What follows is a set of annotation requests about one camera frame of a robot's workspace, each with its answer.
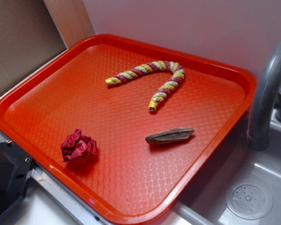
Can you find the crumpled red paper ball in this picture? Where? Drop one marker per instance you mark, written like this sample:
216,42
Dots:
78,148

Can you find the aluminium frame rail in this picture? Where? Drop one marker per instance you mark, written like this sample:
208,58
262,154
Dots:
65,200

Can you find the brown cardboard panel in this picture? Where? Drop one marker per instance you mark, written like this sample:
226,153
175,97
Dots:
32,32

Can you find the brown wood chip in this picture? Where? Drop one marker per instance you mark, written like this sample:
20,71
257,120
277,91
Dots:
170,136

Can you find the twisted multicolour rope toy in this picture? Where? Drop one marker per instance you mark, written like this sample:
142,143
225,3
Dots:
178,75

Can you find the orange plastic tray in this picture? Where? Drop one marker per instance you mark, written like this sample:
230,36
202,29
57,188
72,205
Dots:
130,181

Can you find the grey plastic sink basin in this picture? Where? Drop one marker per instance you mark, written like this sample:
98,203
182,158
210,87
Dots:
237,185

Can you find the grey curved faucet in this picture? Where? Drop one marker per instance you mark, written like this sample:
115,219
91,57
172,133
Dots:
267,94

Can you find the black metal bracket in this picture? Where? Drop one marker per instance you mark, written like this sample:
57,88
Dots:
15,171

